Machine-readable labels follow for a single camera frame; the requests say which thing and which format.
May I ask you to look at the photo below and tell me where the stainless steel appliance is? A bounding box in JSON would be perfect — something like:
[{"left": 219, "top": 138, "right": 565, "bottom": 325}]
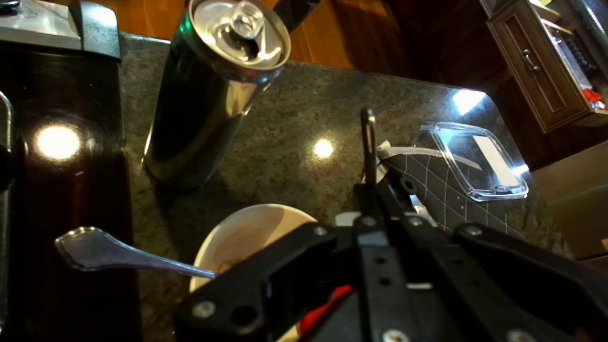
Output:
[{"left": 0, "top": 0, "right": 124, "bottom": 62}]

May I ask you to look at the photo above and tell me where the white paper strip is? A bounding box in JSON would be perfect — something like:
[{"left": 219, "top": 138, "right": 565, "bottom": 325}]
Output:
[{"left": 377, "top": 138, "right": 485, "bottom": 174}]

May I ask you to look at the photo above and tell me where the dark aluminium drink can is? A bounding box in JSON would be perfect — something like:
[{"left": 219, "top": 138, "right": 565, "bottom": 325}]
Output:
[{"left": 141, "top": 0, "right": 295, "bottom": 190}]

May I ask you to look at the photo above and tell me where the silver metal spoon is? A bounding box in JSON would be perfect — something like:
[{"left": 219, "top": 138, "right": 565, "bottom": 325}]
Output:
[{"left": 54, "top": 224, "right": 219, "bottom": 283}]

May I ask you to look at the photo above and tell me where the dark grid pattern cloth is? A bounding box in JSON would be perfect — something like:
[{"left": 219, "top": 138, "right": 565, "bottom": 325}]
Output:
[{"left": 378, "top": 150, "right": 555, "bottom": 256}]

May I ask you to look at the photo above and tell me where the brown wooden cabinet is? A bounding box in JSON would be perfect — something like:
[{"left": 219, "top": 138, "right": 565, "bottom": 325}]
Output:
[{"left": 485, "top": 0, "right": 608, "bottom": 136}]

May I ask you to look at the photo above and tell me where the black stove cooktop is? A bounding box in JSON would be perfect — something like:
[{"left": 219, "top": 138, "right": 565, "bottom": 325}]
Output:
[{"left": 0, "top": 30, "right": 139, "bottom": 342}]

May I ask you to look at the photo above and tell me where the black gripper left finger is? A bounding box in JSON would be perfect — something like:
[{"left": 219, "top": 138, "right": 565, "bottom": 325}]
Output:
[{"left": 173, "top": 222, "right": 354, "bottom": 342}]

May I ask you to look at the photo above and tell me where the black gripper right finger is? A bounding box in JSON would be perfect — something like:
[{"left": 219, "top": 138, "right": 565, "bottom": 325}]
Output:
[{"left": 352, "top": 106, "right": 608, "bottom": 342}]

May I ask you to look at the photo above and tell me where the red white cable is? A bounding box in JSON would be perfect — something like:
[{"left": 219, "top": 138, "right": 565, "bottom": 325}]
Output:
[{"left": 278, "top": 283, "right": 358, "bottom": 342}]

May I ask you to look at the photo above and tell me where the clear plastic container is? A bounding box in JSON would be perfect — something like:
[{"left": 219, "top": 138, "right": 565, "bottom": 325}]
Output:
[{"left": 430, "top": 119, "right": 532, "bottom": 205}]

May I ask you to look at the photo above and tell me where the white ceramic bowl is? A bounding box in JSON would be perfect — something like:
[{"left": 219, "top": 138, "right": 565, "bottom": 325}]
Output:
[{"left": 188, "top": 201, "right": 320, "bottom": 296}]

